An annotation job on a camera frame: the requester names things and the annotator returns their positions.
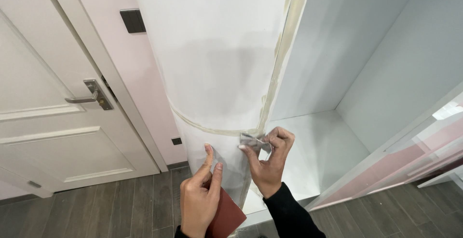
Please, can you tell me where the person's left hand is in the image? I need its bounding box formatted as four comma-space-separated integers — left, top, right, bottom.
180, 143, 223, 238

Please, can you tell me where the person's right hand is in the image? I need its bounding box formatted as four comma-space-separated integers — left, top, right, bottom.
238, 127, 295, 199

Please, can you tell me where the clear film strip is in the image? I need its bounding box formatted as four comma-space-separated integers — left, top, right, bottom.
239, 132, 273, 155

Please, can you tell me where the red sandpaper sheet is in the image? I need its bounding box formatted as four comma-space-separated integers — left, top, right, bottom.
204, 183, 247, 238

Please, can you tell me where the clear protective film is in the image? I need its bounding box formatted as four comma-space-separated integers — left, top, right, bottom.
169, 99, 270, 210

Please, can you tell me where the white curved cabinet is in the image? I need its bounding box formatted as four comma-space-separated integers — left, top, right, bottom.
129, 0, 463, 231

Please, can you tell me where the metal door latch plate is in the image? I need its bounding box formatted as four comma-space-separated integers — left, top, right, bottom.
101, 75, 118, 103

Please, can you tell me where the white panelled door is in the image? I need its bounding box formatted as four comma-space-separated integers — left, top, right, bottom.
0, 0, 160, 199

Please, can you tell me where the white door frame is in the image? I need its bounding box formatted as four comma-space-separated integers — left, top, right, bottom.
38, 0, 169, 173

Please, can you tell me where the metal door lever handle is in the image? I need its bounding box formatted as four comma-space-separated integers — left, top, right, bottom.
65, 79, 114, 111

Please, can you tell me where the dark wall switch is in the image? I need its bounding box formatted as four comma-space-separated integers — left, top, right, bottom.
120, 9, 147, 34

